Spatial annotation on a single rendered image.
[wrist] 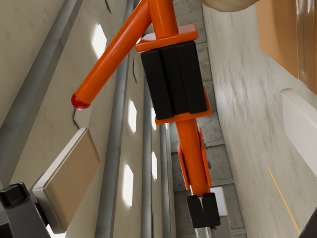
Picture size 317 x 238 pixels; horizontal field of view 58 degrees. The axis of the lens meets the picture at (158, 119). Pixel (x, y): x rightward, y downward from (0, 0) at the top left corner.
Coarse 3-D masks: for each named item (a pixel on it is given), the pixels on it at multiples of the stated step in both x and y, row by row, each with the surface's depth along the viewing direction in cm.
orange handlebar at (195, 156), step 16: (160, 0) 26; (160, 16) 26; (160, 32) 27; (176, 32) 28; (192, 128) 31; (192, 144) 31; (192, 160) 32; (192, 176) 33; (208, 176) 33; (192, 192) 34; (208, 192) 34
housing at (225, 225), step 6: (216, 192) 39; (222, 192) 39; (216, 198) 38; (222, 198) 38; (222, 204) 37; (222, 210) 36; (222, 216) 35; (228, 216) 35; (222, 222) 35; (228, 222) 35; (198, 228) 36; (216, 228) 35; (222, 228) 35; (228, 228) 35; (198, 234) 36; (204, 234) 36; (216, 234) 36; (222, 234) 36; (228, 234) 36
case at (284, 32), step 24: (264, 0) 41; (288, 0) 32; (312, 0) 26; (264, 24) 44; (288, 24) 33; (312, 24) 27; (264, 48) 47; (288, 48) 35; (312, 48) 28; (312, 72) 29
